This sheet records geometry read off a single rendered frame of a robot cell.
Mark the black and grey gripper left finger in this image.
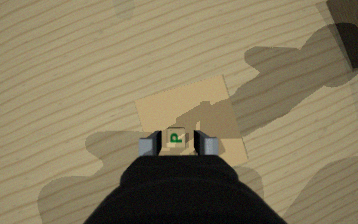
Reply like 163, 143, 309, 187
139, 131, 162, 156

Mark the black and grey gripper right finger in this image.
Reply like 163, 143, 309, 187
194, 130, 218, 155

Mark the tan square mat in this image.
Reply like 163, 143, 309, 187
135, 75, 248, 167

